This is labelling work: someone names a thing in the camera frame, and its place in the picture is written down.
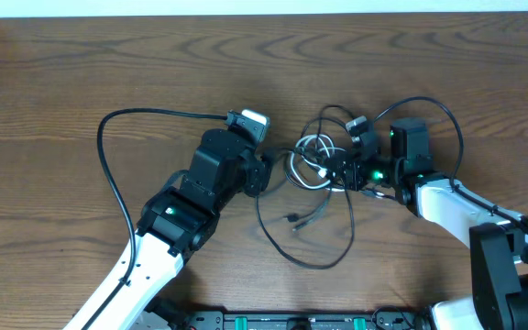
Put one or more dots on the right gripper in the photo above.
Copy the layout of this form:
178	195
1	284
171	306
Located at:
351	174

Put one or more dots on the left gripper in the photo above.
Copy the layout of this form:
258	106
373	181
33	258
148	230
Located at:
259	175

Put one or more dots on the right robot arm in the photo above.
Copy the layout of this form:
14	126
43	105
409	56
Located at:
496	237

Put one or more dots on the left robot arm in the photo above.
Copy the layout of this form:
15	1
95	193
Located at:
175	223

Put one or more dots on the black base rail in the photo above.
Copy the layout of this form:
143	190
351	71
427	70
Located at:
383	318

